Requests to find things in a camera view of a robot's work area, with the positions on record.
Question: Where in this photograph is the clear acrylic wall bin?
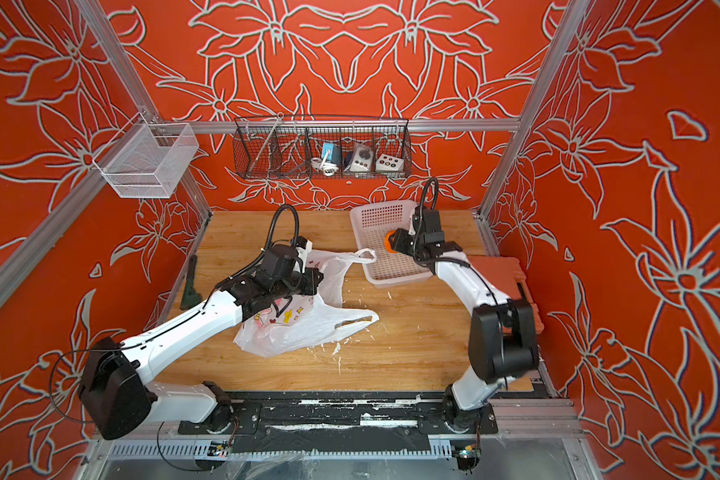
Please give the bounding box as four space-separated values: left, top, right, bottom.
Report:
94 123 199 199

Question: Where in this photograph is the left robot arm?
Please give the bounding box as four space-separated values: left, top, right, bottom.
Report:
78 237 323 440

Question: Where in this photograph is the black wire wall basket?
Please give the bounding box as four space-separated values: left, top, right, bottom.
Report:
232 115 413 180

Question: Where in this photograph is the blue white small box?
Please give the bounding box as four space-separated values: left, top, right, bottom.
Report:
320 142 342 166

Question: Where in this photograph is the orange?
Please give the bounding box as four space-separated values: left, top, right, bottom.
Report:
384 230 396 254

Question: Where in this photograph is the white printed plastic bag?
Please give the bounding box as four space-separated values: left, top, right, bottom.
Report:
234 248 379 358

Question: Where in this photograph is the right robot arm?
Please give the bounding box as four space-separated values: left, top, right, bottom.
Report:
388 206 539 431

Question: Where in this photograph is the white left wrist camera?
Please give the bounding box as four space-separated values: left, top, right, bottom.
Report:
293 236 313 266

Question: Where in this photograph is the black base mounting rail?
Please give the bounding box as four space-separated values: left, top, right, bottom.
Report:
177 391 498 457

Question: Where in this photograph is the white dotted cube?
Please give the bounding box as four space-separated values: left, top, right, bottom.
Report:
375 154 404 174

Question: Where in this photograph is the white perforated plastic basket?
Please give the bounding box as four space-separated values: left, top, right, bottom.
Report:
350 200 433 289

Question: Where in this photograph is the red plastic tool case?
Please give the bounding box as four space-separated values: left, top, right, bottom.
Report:
468 256 544 334

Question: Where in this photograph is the white grey adapter box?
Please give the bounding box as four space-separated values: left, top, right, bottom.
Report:
344 144 374 173

